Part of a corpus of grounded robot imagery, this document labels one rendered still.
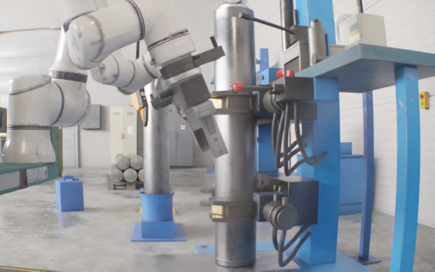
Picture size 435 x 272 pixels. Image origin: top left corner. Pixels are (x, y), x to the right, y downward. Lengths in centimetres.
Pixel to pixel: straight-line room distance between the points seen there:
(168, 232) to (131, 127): 895
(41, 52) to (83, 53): 1279
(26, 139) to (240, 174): 112
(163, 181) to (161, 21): 260
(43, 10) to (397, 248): 1341
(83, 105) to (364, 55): 94
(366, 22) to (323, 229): 128
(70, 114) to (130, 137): 1073
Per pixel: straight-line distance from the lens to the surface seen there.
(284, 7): 241
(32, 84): 127
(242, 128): 199
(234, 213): 180
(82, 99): 143
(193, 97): 74
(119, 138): 1213
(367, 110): 258
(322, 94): 150
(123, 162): 665
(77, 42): 74
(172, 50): 76
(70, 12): 88
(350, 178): 435
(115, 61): 113
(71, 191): 466
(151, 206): 329
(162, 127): 328
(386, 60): 122
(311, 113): 184
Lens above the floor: 78
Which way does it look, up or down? level
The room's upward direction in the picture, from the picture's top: straight up
